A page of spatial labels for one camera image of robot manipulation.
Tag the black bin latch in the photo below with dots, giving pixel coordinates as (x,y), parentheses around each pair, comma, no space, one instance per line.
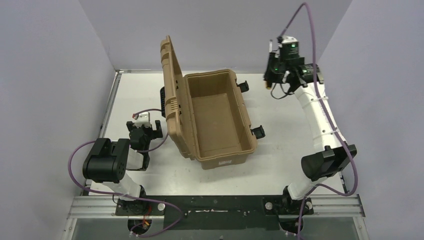
(243,86)
(258,132)

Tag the yellow black handled screwdriver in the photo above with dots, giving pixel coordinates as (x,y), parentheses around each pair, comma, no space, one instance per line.
(271,46)

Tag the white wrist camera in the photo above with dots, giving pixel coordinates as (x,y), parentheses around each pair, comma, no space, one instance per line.
(142,117)
(284,39)

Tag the tan plastic storage bin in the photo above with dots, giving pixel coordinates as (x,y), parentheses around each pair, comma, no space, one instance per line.
(220,120)

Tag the black lid handle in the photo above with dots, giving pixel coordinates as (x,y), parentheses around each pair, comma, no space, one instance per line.
(162,101)

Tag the tan hinged bin lid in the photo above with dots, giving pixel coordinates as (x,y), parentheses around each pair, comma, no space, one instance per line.
(176,101)

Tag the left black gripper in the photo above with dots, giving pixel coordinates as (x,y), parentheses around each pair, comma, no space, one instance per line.
(144,127)

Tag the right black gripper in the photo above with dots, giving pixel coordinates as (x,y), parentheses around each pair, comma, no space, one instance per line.
(276,58)

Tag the aluminium front frame rail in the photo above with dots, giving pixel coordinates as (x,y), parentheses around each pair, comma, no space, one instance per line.
(319,205)

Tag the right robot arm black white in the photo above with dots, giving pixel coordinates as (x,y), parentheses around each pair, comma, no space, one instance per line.
(332,153)

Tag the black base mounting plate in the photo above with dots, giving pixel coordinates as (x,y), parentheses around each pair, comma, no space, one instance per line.
(287,216)

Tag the black bin latch upper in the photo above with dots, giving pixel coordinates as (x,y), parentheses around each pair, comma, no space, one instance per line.
(243,86)

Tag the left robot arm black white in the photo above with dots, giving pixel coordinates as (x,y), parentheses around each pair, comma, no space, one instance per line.
(108,161)

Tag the black bin latch lower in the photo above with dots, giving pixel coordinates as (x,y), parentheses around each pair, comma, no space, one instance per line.
(258,132)

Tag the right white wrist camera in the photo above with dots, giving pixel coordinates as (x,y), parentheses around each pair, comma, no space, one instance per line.
(284,39)

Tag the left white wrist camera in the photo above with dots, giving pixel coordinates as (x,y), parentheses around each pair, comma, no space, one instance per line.
(142,117)

